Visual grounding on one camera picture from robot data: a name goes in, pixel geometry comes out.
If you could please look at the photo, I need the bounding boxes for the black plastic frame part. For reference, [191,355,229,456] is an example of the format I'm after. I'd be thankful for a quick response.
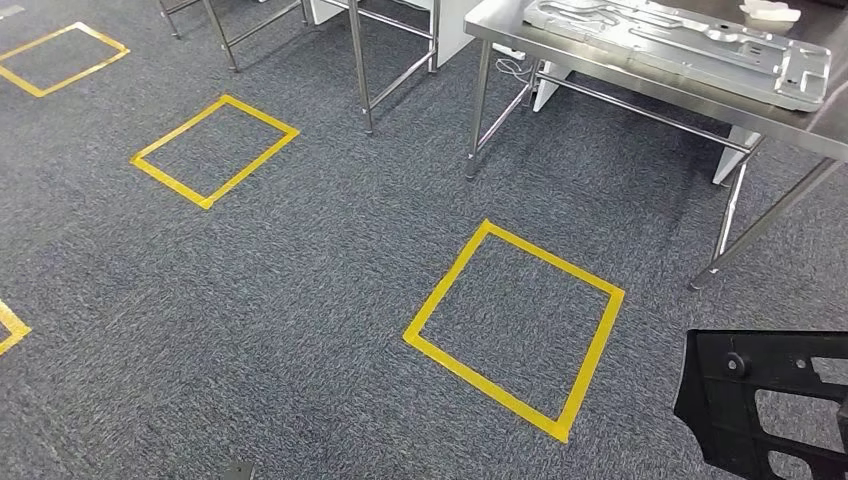
[673,329,848,480]

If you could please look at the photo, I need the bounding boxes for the stainless steel workbench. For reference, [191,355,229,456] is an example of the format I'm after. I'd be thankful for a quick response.
[463,0,848,293]

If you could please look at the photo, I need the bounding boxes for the stainless steel table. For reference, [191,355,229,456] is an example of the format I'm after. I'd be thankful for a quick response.
[158,0,313,74]
[301,0,442,137]

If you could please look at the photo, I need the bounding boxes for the white power strip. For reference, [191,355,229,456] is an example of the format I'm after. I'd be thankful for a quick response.
[493,42,531,84]

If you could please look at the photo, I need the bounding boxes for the silver stamped metal panel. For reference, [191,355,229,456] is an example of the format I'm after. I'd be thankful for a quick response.
[523,0,833,113]

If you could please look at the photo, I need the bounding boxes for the white folded cloth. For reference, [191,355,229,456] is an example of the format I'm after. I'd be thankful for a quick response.
[738,0,803,23]

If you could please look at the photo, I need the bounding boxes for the yellow floor tape square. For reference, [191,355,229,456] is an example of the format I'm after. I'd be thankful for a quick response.
[0,299,32,357]

